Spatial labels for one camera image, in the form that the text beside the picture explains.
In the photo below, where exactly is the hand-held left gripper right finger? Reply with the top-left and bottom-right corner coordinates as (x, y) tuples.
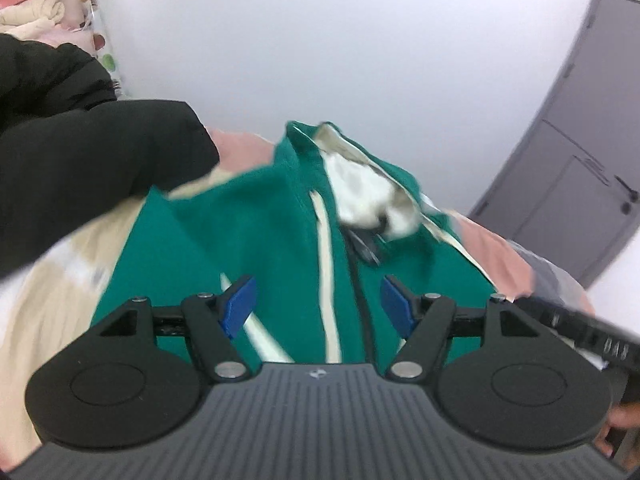
(379, 274), (549, 382)

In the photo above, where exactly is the polka dot cloth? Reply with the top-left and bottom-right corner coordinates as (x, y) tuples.
(81, 0), (132, 99)

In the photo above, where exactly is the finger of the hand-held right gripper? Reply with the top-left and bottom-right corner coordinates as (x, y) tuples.
(514, 296), (640, 372)

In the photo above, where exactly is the green jacket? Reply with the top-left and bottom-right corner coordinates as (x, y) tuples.
(90, 119), (502, 377)

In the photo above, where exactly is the colour block bed quilt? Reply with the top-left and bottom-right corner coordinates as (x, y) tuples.
(0, 127), (598, 466)

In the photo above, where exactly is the black puffer jacket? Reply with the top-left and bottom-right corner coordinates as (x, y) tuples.
(0, 32), (222, 282)

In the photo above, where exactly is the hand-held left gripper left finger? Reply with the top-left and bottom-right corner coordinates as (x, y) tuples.
(91, 274), (259, 382)

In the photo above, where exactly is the grey door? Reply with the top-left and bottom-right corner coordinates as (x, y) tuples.
(466, 0), (640, 289)

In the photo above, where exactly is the dark door handle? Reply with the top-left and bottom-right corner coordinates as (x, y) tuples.
(614, 174), (636, 216)

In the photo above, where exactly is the person's right hand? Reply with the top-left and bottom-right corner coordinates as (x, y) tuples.
(594, 401), (640, 460)

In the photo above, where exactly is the cream cloth pile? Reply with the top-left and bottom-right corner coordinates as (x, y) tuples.
(0, 0), (67, 41)

